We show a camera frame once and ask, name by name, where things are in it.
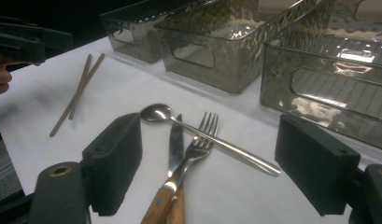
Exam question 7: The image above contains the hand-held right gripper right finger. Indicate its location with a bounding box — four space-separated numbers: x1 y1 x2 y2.
274 113 361 217

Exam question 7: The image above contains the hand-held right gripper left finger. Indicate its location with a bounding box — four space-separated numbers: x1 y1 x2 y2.
81 112 143 217

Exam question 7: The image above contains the wooden handled table knife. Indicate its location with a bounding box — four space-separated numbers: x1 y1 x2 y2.
164 113 187 224

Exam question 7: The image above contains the silver metal spoon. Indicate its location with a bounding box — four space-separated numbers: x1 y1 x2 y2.
139 103 282 178

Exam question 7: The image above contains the brown wooden chopstick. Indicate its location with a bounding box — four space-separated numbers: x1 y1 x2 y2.
67 53 93 121
49 52 106 138

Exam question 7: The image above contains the wooden handled fork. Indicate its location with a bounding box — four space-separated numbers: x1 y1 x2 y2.
140 111 219 224

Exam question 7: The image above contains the smoky clear plastic bin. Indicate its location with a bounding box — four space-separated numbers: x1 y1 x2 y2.
99 0 199 65
259 0 382 152
154 0 318 94

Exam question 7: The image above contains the white table cover sheet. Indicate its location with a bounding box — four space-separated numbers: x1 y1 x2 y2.
0 36 382 224

